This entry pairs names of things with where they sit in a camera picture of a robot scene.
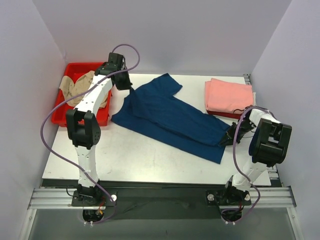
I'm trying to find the blue t-shirt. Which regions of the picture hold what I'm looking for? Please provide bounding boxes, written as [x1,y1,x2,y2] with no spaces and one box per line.
[111,73,230,164]

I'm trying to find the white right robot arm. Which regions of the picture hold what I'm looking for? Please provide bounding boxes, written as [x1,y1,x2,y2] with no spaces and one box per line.
[219,106,292,204]

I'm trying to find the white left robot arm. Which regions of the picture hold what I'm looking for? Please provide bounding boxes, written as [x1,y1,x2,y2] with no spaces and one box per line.
[66,52,132,206]

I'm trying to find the folded red t-shirt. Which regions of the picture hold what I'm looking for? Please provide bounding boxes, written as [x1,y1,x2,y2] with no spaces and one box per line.
[206,110,243,120]

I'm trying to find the folded pink t-shirt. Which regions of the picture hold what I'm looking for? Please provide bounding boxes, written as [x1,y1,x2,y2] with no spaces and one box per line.
[204,78,255,115]

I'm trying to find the beige t-shirt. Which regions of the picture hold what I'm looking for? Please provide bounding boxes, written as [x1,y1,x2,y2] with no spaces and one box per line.
[59,70,108,108]

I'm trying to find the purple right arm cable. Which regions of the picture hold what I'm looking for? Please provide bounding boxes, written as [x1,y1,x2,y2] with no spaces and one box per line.
[220,105,271,224]

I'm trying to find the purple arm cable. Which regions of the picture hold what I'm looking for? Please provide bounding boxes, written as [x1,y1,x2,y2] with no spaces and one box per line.
[39,43,141,224]
[220,105,271,224]

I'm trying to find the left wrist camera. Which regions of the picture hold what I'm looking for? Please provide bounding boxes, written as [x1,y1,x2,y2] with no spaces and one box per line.
[107,52,126,68]

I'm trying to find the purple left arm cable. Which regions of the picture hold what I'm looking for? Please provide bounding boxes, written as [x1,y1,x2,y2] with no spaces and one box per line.
[39,43,141,224]

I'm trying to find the aluminium frame rail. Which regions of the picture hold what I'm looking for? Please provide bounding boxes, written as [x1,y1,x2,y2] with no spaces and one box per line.
[19,73,303,240]

